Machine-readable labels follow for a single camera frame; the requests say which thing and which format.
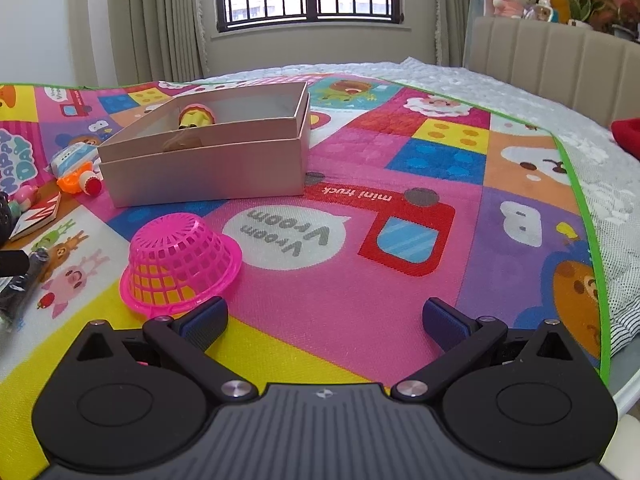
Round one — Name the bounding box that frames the pink plastic basket scoop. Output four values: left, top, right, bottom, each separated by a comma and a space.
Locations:
119, 212, 243, 318

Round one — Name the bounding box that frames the blue white wipes pack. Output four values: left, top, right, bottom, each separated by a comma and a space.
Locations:
49, 142, 100, 179

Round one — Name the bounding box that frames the black plush toy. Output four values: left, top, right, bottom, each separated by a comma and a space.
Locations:
0, 192, 14, 246

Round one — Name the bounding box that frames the pink pig figurine toy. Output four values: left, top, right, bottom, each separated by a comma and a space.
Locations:
12, 184, 39, 211

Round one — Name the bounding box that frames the orange plastic toy mould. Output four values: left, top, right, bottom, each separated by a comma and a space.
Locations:
56, 162, 103, 197

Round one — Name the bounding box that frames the red white booklet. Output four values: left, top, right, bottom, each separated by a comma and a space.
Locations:
9, 192, 62, 242

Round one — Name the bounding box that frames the colourful cartoon play mat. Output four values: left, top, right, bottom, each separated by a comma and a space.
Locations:
1, 73, 611, 479

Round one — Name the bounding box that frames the pink cardboard box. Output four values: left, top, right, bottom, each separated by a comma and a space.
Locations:
98, 81, 310, 207

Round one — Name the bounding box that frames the yellow pink cupcake toy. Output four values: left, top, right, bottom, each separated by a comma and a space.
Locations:
178, 103, 216, 129

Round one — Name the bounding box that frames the red fabric item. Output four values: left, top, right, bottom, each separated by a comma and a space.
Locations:
611, 118, 640, 159

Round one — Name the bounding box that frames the beige curtain left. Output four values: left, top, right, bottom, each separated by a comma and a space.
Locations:
67, 0, 209, 87

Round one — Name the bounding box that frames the beige curtain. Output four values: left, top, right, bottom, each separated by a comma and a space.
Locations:
435, 0, 471, 67
67, 0, 209, 87

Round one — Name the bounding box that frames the beige upholstered headboard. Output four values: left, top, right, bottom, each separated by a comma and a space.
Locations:
464, 16, 640, 127

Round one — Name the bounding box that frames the small white blue figurine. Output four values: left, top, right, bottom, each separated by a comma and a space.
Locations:
526, 0, 554, 23

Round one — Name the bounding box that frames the yellow plush toy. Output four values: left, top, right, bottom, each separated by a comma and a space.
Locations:
550, 0, 570, 24

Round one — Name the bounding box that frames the potted green plant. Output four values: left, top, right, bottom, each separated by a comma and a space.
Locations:
566, 0, 602, 26

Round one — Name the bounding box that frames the beige curtain right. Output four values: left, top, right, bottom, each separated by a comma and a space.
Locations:
435, 0, 471, 67

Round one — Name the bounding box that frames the pink flower pot plant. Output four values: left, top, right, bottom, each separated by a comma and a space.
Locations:
598, 0, 639, 42

